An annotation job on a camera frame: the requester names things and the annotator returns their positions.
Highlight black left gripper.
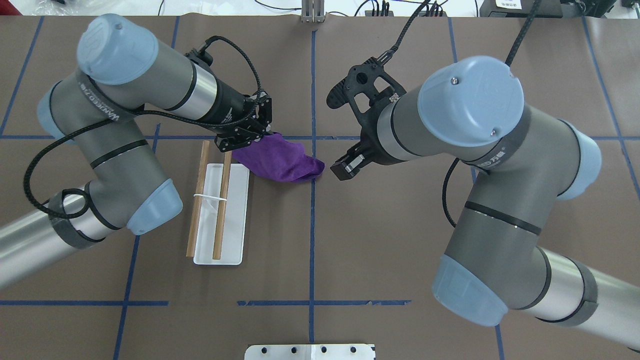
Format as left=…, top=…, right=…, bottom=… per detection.
left=207, top=80, right=273, bottom=153

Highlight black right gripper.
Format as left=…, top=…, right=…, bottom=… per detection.
left=330, top=107, right=406, bottom=182

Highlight purple microfiber towel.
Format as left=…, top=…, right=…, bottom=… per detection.
left=231, top=132, right=326, bottom=183

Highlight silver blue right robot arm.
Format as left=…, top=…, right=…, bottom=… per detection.
left=326, top=55, right=640, bottom=352

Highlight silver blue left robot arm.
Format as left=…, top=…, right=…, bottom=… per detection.
left=0, top=13, right=272, bottom=289

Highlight lower wooden rack rod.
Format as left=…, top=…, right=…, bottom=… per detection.
left=212, top=152, right=233, bottom=261

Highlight black box with label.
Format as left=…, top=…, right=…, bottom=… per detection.
left=478, top=0, right=563, bottom=19

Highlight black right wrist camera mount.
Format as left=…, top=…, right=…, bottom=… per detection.
left=326, top=57, right=407, bottom=117

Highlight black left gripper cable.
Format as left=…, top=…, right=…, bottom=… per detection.
left=24, top=35, right=265, bottom=221

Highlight aluminium frame post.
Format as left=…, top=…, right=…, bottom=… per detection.
left=301, top=0, right=327, bottom=24

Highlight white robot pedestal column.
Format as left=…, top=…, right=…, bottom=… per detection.
left=244, top=343, right=377, bottom=360

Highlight black braided cable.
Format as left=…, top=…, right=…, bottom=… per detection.
left=385, top=0, right=543, bottom=228

